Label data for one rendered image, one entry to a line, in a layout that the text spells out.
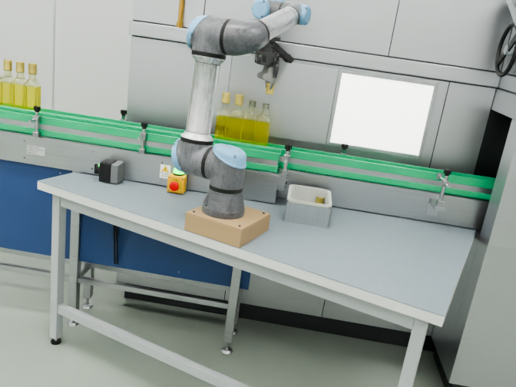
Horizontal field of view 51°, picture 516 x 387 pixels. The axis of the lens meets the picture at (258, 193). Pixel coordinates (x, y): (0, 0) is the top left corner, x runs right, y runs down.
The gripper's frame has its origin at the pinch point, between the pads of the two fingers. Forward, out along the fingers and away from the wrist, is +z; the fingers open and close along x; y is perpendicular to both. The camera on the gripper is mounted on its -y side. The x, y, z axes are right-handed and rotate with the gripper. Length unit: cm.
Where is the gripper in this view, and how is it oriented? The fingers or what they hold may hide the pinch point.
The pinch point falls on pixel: (270, 85)
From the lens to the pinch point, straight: 232.8
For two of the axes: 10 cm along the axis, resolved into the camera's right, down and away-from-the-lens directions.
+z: -1.3, 9.4, 3.1
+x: 3.7, 3.3, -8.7
